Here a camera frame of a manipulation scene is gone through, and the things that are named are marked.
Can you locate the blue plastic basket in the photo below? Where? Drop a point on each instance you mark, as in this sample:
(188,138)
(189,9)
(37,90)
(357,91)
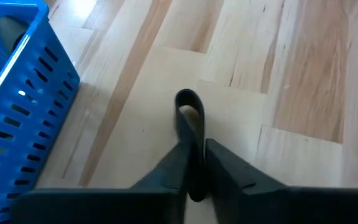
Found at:
(26,109)

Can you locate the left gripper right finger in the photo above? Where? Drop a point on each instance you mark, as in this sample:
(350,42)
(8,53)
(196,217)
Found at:
(244,199)

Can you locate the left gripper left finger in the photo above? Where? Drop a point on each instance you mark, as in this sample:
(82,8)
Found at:
(154,199)

